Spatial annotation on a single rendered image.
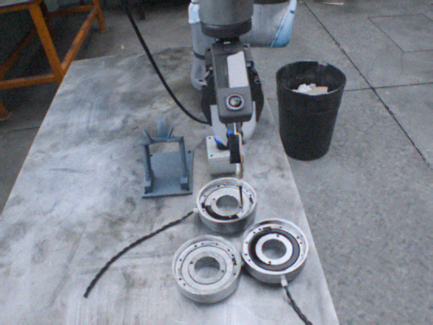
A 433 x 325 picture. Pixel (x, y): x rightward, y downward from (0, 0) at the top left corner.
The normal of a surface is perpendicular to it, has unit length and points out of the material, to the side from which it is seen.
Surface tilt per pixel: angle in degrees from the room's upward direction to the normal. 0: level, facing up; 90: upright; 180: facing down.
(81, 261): 0
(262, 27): 83
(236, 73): 32
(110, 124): 0
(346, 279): 0
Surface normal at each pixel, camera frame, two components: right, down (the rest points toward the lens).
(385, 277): -0.09, -0.73
